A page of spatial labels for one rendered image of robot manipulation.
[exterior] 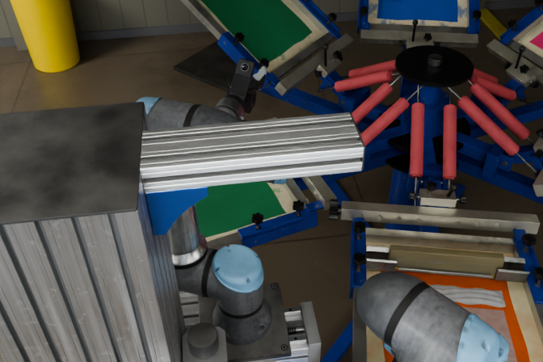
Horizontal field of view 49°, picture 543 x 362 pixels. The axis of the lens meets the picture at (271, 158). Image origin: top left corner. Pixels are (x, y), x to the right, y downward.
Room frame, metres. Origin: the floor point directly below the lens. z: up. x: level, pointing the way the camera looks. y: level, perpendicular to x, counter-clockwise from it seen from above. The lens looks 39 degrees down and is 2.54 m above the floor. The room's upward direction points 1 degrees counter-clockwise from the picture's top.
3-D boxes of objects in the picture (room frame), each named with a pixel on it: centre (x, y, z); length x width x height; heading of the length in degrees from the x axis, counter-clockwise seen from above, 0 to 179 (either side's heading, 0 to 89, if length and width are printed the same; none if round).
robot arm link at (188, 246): (0.96, 0.21, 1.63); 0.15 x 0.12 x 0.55; 73
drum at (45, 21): (4.53, 1.83, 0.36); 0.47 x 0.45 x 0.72; 97
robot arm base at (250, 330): (0.92, 0.08, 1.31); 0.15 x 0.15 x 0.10
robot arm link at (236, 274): (0.93, 0.09, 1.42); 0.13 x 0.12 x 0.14; 73
